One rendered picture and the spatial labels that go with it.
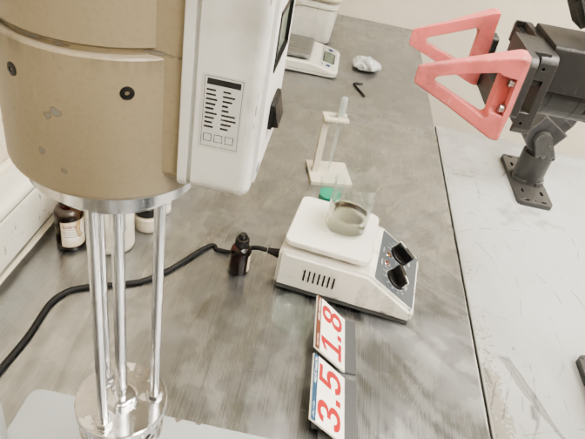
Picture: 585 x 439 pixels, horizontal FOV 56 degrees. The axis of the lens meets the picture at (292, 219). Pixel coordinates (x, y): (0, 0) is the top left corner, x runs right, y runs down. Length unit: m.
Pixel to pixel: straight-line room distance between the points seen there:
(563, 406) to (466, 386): 0.13
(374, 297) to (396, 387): 0.12
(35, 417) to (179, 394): 0.15
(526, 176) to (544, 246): 0.20
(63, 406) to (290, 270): 0.33
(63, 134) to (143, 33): 0.06
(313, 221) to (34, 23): 0.60
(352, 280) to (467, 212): 0.40
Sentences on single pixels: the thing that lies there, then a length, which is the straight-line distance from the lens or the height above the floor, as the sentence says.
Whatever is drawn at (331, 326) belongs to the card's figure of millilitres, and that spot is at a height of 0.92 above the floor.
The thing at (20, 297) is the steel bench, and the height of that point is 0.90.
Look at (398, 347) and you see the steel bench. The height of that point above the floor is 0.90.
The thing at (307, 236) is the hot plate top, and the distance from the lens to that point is 0.76.
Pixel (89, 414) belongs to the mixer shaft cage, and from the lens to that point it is 0.46.
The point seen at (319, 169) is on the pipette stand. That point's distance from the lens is 1.08.
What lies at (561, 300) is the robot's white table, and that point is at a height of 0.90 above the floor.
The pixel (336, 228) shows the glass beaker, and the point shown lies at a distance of 0.77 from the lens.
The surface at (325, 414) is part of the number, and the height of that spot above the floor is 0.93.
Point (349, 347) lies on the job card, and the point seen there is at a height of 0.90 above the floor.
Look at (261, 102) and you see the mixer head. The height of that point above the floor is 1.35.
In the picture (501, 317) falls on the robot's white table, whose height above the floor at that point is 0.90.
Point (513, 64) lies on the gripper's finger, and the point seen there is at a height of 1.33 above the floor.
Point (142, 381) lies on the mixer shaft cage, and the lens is 0.47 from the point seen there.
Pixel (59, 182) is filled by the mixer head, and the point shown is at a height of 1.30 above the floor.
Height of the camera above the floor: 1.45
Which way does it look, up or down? 36 degrees down
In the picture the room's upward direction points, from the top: 12 degrees clockwise
